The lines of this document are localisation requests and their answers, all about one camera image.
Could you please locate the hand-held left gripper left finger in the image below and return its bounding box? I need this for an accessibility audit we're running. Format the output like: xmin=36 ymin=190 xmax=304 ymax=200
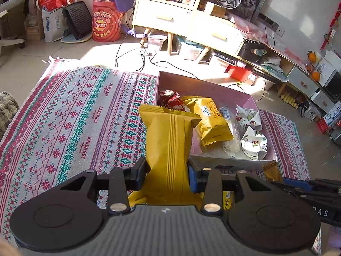
xmin=60 ymin=157 xmax=150 ymax=215

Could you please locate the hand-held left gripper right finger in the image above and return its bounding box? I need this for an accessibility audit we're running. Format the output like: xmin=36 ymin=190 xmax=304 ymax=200
xmin=186 ymin=160 xmax=289 ymax=216

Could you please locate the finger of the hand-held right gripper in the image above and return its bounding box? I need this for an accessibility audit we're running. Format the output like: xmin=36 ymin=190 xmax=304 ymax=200
xmin=282 ymin=177 xmax=341 ymax=190
xmin=272 ymin=182 xmax=341 ymax=206

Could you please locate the long golden snack packet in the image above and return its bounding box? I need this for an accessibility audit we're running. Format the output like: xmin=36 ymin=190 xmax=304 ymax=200
xmin=262 ymin=160 xmax=283 ymax=183

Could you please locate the mustard yellow snack packet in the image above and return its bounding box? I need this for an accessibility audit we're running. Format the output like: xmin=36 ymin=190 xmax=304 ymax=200
xmin=128 ymin=104 xmax=203 ymax=212

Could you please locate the clear packet white pastry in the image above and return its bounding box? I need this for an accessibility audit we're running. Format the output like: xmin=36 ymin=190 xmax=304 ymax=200
xmin=217 ymin=106 xmax=251 ymax=160

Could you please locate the white green nut packet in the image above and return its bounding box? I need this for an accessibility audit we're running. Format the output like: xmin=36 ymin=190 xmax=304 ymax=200
xmin=241 ymin=125 xmax=268 ymax=161
xmin=236 ymin=105 xmax=263 ymax=133

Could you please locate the yellow packet white logo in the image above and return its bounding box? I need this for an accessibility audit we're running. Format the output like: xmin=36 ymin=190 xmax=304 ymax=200
xmin=182 ymin=96 xmax=235 ymax=147
xmin=221 ymin=191 xmax=235 ymax=211

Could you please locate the red snack packet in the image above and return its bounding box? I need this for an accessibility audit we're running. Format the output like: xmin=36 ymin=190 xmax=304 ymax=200
xmin=158 ymin=89 xmax=191 ymax=112

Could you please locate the pink and silver cardboard box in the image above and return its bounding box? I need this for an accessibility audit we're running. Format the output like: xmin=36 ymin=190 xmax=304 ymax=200
xmin=156 ymin=71 xmax=279 ymax=164

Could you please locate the row of yellow bottles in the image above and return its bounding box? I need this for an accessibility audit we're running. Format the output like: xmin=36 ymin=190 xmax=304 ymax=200
xmin=281 ymin=92 xmax=301 ymax=109

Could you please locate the patterned woven mat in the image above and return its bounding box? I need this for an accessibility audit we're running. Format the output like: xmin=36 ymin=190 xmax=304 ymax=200
xmin=0 ymin=59 xmax=321 ymax=255

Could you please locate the low white tv stand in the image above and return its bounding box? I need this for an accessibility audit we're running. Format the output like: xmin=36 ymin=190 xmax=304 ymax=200
xmin=237 ymin=29 xmax=341 ymax=112

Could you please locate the red box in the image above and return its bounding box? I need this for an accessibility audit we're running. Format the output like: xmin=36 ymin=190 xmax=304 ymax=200
xmin=226 ymin=65 xmax=253 ymax=82

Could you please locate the clear storage box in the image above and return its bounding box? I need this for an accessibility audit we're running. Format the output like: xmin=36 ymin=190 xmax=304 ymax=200
xmin=147 ymin=33 xmax=169 ymax=52
xmin=179 ymin=39 xmax=207 ymax=62

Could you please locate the pink tablecloth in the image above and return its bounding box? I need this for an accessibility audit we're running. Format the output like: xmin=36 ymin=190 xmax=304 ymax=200
xmin=230 ymin=16 xmax=307 ymax=71

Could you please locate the grey knit cushion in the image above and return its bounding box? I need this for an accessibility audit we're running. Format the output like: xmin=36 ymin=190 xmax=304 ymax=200
xmin=0 ymin=92 xmax=20 ymax=140

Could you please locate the red hanging ornament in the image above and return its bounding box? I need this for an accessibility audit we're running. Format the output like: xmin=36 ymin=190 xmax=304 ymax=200
xmin=320 ymin=1 xmax=341 ymax=51

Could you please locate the red round tub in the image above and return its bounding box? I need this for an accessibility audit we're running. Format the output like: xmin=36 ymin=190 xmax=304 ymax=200
xmin=92 ymin=0 xmax=123 ymax=43

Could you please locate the cream wooden cabinet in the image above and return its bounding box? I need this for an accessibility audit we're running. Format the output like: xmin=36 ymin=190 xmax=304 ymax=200
xmin=132 ymin=0 xmax=247 ymax=60

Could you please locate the black plastic basket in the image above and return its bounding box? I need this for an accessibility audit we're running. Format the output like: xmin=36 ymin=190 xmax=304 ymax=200
xmin=62 ymin=1 xmax=93 ymax=41

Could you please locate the white paper bag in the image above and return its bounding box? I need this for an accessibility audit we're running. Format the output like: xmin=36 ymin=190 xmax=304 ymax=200
xmin=41 ymin=7 xmax=67 ymax=43

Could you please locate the brown cardboard box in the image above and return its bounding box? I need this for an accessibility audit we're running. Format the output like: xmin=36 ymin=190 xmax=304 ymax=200
xmin=204 ymin=1 xmax=230 ymax=18

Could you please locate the framed picture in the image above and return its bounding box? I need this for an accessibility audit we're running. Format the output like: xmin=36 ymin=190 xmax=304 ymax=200
xmin=232 ymin=0 xmax=268 ymax=23

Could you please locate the black cable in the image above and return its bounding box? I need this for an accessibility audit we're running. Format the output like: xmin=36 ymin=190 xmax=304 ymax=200
xmin=148 ymin=53 xmax=203 ymax=80
xmin=114 ymin=8 xmax=146 ymax=72

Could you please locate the wall socket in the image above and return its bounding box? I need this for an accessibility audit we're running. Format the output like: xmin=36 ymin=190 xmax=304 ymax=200
xmin=258 ymin=13 xmax=285 ymax=37

